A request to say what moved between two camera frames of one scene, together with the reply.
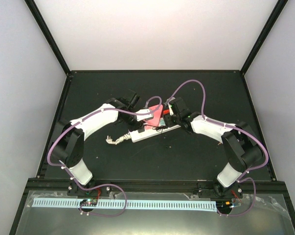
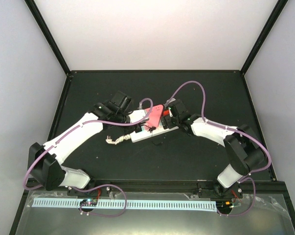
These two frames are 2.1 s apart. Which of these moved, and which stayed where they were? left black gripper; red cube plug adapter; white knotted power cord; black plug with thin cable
Moved: black plug with thin cable
Stayed: red cube plug adapter; white knotted power cord; left black gripper
